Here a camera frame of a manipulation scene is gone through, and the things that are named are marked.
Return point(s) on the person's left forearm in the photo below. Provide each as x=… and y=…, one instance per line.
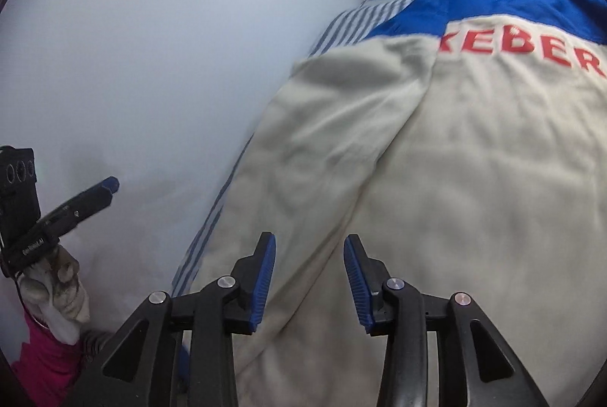
x=45, y=364

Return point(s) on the beige and blue jacket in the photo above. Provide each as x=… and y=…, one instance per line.
x=450, y=174

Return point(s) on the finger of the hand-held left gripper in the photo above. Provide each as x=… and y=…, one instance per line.
x=85, y=203

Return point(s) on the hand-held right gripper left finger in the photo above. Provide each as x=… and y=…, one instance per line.
x=265, y=283

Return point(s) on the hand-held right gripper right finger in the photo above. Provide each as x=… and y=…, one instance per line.
x=355, y=283

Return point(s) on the striped blue white bedsheet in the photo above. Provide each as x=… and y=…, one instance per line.
x=341, y=27

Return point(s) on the person's left hand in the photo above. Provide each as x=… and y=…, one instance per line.
x=57, y=288

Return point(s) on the striped grey cloth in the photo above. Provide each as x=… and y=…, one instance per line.
x=97, y=343

